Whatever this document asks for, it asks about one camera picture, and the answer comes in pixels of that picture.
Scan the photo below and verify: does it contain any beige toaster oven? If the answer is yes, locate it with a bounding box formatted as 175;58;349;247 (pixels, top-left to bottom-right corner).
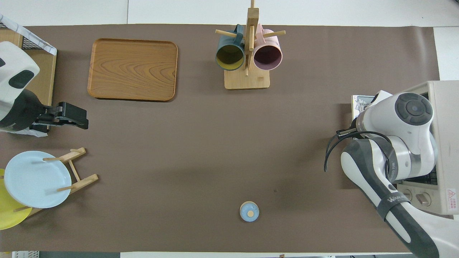
351;81;459;215

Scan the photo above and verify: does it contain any white checkered cloth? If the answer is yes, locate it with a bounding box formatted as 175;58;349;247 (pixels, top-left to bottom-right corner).
0;14;58;56

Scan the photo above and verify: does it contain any wooden tray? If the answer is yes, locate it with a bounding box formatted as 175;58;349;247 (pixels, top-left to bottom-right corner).
87;38;179;102

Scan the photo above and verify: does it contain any dark blue mug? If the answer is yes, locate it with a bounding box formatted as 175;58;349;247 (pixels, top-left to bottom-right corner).
215;24;246;71

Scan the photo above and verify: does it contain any yellow plate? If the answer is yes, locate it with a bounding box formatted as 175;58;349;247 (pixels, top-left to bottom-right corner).
0;168;33;230

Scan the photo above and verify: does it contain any pink mug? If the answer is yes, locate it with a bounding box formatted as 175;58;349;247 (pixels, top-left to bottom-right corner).
253;24;283;71

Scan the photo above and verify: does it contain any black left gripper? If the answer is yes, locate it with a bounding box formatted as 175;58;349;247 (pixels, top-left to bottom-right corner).
34;102;89;134

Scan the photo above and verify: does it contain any brown table mat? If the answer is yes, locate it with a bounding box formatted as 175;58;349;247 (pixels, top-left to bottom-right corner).
0;24;456;253

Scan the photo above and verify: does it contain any wooden two-tier shelf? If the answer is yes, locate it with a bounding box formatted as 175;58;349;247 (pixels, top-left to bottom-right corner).
0;27;57;108

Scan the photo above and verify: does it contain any wooden mug tree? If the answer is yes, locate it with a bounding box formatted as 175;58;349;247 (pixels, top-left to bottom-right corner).
215;0;286;90

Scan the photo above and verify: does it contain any black wire basket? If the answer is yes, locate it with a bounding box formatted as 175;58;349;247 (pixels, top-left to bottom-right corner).
0;21;48;51

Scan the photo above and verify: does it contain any wooden plate rack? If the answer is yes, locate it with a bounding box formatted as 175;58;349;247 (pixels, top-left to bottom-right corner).
14;147;99;217

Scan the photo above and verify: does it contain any light blue plate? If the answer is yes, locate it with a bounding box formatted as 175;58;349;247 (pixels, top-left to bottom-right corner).
4;150;72;209

